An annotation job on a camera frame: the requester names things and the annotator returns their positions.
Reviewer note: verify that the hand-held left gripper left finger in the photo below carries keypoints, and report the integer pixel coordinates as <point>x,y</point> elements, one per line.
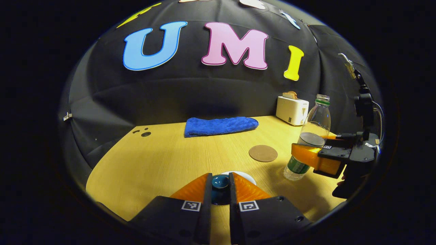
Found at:
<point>206,211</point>

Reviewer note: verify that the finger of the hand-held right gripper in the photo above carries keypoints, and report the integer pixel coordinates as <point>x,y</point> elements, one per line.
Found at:
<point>345,137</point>
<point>335,154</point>

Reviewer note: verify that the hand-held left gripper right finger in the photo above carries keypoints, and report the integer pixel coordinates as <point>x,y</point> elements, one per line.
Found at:
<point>233,217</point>

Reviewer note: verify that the dark teal teacup lid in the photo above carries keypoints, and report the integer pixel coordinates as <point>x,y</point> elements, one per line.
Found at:
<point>220,182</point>

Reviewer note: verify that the clear plastic water bottle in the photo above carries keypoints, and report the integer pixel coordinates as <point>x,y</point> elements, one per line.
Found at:
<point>316,122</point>

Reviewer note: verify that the white teacup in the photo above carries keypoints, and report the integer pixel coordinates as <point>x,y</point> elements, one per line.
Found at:
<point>247,177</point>

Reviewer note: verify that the round brown coaster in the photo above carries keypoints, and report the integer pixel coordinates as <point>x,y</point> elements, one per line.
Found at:
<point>263,153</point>

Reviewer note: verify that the white toaster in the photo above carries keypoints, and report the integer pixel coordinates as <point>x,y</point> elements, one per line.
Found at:
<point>289,110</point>

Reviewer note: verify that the brown toast slice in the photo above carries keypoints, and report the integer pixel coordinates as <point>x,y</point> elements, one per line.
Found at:
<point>292,95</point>

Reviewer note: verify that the blue folded towel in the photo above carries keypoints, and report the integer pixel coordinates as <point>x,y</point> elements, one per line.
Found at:
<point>218,126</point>

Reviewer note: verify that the black backdrop cloth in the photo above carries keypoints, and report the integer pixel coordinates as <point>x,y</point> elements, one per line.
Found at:
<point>170,98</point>

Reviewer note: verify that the silver metal clip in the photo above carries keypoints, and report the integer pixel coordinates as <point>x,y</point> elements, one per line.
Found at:
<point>67,116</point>

